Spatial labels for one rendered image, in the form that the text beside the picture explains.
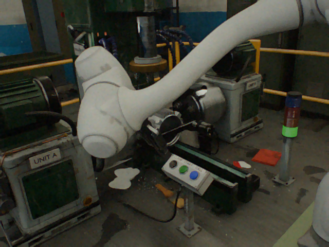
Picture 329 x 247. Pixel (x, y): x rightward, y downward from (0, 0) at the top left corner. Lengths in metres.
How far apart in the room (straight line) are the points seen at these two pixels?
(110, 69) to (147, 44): 0.66
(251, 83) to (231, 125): 0.27
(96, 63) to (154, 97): 0.18
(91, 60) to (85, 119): 0.16
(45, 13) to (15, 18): 0.56
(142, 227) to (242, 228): 0.37
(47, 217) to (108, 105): 0.68
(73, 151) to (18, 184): 0.20
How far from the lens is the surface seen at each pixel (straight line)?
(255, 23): 0.71
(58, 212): 1.20
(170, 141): 1.46
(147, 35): 1.36
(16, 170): 1.06
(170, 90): 0.60
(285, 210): 1.30
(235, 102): 1.70
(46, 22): 6.31
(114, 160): 1.24
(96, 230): 1.21
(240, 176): 1.24
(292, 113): 1.31
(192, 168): 0.98
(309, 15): 0.73
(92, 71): 0.71
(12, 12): 6.45
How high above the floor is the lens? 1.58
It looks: 22 degrees down
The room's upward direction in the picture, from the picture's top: 3 degrees counter-clockwise
